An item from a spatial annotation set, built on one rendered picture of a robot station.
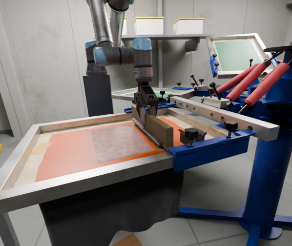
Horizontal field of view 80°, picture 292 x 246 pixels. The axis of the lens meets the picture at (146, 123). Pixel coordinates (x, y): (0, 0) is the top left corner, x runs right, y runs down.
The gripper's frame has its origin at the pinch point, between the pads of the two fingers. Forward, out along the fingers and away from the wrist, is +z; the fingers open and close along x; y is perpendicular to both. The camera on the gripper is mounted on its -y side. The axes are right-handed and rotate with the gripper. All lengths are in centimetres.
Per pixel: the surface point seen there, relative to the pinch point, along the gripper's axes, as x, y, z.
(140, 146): 7.4, -10.0, 5.3
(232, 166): -138, 72, 99
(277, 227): -101, -6, 100
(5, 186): 48, -21, 3
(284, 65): -75, -7, -21
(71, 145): 33.0, 4.0, 4.7
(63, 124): 36.7, 26.8, 1.2
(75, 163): 31.5, -11.9, 5.3
